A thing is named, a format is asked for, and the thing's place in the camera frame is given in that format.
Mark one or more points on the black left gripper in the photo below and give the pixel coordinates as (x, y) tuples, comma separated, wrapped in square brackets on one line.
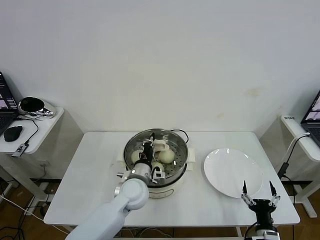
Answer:
[(148, 153)]

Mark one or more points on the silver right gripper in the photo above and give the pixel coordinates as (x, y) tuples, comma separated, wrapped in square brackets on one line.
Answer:
[(262, 207)]

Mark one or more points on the white steamed baozi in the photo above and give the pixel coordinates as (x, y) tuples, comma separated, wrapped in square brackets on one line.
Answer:
[(166, 156), (136, 157), (158, 165)]

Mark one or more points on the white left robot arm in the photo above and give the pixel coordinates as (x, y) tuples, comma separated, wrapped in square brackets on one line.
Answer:
[(132, 192)]

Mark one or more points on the perforated steel steamer basket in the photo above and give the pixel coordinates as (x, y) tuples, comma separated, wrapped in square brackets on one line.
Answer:
[(181, 152)]

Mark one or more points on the white table leg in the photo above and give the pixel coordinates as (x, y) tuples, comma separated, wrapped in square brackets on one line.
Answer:
[(239, 233)]

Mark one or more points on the round white plate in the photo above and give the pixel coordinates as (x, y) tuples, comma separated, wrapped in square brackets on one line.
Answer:
[(225, 172)]

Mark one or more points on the cream electric cooker base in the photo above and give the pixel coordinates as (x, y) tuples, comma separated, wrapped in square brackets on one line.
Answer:
[(172, 190)]

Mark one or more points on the white side table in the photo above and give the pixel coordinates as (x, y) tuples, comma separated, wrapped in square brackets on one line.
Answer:
[(272, 145), (47, 130)]

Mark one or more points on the small printed label sticker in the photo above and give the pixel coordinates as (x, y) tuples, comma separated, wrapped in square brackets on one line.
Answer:
[(289, 117)]

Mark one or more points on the black open laptop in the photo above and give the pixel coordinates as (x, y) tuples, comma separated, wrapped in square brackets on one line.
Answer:
[(5, 110), (312, 117)]

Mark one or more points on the shiny chrome headset device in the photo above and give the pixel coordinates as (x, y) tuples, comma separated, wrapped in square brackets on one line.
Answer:
[(31, 106)]

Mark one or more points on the black computer mouse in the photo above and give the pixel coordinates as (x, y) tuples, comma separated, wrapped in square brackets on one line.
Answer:
[(12, 133)]

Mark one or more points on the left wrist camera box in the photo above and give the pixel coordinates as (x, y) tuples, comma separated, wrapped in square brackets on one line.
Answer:
[(158, 175)]

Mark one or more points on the white wall socket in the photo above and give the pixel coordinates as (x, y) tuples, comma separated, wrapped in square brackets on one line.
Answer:
[(44, 164)]

